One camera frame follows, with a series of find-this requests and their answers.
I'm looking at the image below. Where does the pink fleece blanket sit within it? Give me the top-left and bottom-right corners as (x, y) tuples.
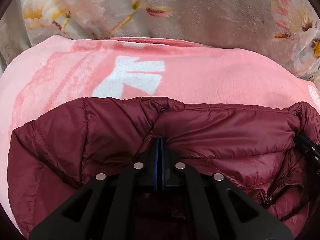
(1, 36), (319, 233)

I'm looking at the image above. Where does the grey floral bed sheet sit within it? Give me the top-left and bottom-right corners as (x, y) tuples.
(1, 0), (319, 83)

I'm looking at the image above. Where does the maroon puffer jacket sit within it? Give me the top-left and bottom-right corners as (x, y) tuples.
(8, 98), (319, 237)

